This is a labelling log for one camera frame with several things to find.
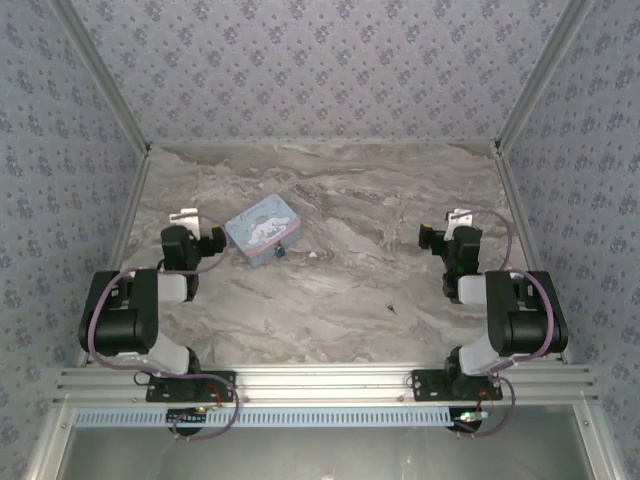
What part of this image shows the pastel cartoon tin box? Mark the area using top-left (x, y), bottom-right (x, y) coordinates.
top-left (223, 193), bottom-right (303, 269)

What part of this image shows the small black circuit board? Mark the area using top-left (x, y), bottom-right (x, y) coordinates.
top-left (166, 407), bottom-right (209, 426)
top-left (449, 408), bottom-right (489, 432)

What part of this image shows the grey metal lower panel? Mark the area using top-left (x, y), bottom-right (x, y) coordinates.
top-left (54, 427), bottom-right (596, 480)

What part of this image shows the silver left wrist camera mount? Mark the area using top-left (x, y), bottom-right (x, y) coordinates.
top-left (169, 208), bottom-right (200, 236)

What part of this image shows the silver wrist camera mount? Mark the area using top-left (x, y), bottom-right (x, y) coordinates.
top-left (169, 208), bottom-right (200, 236)
top-left (446, 209), bottom-right (474, 239)

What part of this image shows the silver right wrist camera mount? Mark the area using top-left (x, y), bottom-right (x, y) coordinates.
top-left (446, 209), bottom-right (474, 239)

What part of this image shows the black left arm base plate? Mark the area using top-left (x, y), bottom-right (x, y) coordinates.
top-left (145, 370), bottom-right (237, 403)

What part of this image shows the aluminium table end rail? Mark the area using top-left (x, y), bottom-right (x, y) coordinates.
top-left (149, 139), bottom-right (497, 149)

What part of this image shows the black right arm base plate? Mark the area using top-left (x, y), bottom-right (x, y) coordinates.
top-left (411, 369), bottom-right (504, 403)

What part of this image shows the aluminium rail under arm bases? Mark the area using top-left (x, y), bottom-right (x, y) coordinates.
top-left (52, 364), bottom-right (601, 406)

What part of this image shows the slanted aluminium frame post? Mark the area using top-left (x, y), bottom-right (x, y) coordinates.
top-left (493, 0), bottom-right (596, 152)
top-left (49, 0), bottom-right (152, 152)

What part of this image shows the white slotted cable duct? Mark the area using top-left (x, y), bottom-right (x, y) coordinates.
top-left (74, 405), bottom-right (464, 429)

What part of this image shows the aluminium lower frame post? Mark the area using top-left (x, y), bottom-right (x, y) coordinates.
top-left (572, 402), bottom-right (624, 480)
top-left (24, 402), bottom-right (76, 480)

